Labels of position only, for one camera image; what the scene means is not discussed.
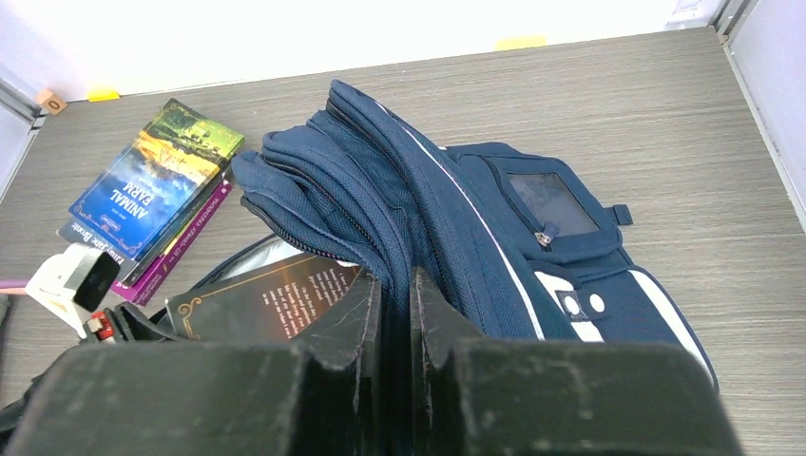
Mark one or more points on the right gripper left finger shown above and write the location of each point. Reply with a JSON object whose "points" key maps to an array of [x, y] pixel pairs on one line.
{"points": [[337, 405]]}

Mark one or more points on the navy blue student backpack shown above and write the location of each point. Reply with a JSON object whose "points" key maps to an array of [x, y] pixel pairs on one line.
{"points": [[515, 242]]}

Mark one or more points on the Wuthering Heights book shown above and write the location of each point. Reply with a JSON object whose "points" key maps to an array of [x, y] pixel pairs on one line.
{"points": [[131, 270]]}

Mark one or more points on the blue Animal Farm book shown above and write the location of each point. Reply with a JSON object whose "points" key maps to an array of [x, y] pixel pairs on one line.
{"points": [[152, 181]]}

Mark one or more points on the yellow tape marker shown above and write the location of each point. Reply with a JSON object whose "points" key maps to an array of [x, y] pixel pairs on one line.
{"points": [[102, 94]]}

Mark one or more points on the dark Three Days book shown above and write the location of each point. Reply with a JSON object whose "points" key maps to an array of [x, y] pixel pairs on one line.
{"points": [[272, 303]]}

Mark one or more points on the purple spine book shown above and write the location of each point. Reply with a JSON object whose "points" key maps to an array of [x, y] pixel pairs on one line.
{"points": [[147, 285]]}

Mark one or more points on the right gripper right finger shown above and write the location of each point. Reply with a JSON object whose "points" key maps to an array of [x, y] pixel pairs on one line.
{"points": [[436, 328]]}

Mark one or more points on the small wooden cube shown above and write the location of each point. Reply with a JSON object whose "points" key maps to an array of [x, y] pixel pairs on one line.
{"points": [[50, 101]]}

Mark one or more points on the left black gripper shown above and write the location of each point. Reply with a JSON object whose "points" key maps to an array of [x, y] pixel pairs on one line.
{"points": [[72, 286]]}

